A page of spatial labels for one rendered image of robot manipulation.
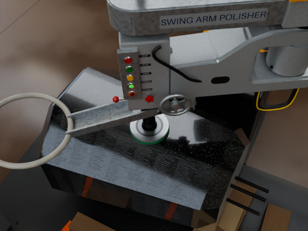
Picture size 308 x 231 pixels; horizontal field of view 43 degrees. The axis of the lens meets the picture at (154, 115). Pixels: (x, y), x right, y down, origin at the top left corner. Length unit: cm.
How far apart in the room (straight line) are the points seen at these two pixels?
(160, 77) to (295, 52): 58
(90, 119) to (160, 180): 50
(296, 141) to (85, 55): 207
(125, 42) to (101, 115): 64
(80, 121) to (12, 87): 172
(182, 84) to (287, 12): 53
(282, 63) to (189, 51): 42
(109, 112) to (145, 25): 72
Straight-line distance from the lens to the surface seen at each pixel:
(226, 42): 170
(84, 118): 212
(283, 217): 281
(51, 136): 236
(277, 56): 181
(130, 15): 145
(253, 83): 183
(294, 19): 159
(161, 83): 171
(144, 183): 215
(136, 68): 160
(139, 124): 213
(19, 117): 351
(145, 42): 154
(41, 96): 226
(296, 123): 340
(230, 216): 261
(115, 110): 207
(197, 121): 217
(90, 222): 272
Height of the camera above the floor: 261
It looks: 52 degrees down
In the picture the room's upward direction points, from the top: 3 degrees counter-clockwise
